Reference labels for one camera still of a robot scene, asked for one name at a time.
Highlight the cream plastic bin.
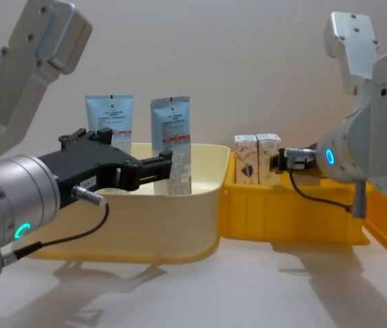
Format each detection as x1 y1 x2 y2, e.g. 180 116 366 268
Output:
25 142 231 264

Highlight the light blue cosmetic tube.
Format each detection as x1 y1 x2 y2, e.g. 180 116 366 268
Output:
149 95 193 197
84 94 135 155

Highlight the small white printed carton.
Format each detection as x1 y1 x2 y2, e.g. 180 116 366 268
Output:
234 134 261 186
255 133 283 186

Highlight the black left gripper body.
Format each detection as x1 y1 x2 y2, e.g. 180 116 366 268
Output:
38 140 143 209

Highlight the thin dark right gripper cable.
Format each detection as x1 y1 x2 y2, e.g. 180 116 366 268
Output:
287 146 360 215

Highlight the thin dark gripper cable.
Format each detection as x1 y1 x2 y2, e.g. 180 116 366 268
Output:
287 146 360 215
0 185 111 266

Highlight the thin dark left gripper cable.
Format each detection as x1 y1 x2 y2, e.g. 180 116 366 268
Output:
0 185 111 266

